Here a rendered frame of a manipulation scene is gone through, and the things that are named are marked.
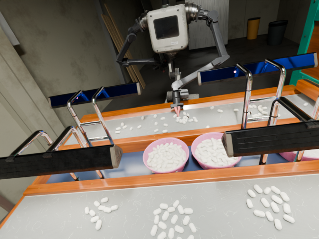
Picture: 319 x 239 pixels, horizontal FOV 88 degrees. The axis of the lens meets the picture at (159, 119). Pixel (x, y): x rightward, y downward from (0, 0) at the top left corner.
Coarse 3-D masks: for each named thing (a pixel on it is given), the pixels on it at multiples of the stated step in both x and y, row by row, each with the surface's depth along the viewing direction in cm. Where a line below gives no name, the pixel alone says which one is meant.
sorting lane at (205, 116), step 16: (288, 96) 123; (304, 96) 119; (192, 112) 129; (208, 112) 125; (224, 112) 121; (240, 112) 117; (256, 112) 114; (288, 112) 107; (96, 128) 136; (112, 128) 132; (128, 128) 127; (144, 128) 123; (160, 128) 120; (176, 128) 116; (192, 128) 113
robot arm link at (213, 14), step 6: (210, 12) 131; (216, 12) 131; (210, 18) 132; (216, 18) 130; (216, 24) 132; (216, 30) 132; (216, 36) 132; (216, 42) 132; (222, 42) 131; (222, 48) 130; (222, 54) 129; (222, 60) 128; (216, 66) 131
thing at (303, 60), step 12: (264, 60) 90; (276, 60) 89; (288, 60) 88; (300, 60) 87; (312, 60) 87; (204, 72) 94; (216, 72) 93; (228, 72) 92; (240, 72) 92; (252, 72) 91; (264, 72) 90; (276, 72) 90; (204, 84) 95
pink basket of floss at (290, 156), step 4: (284, 152) 84; (288, 152) 81; (292, 152) 79; (284, 156) 87; (288, 156) 84; (292, 156) 81; (304, 156) 76; (308, 156) 75; (288, 160) 86; (292, 160) 83; (304, 160) 78; (308, 160) 77
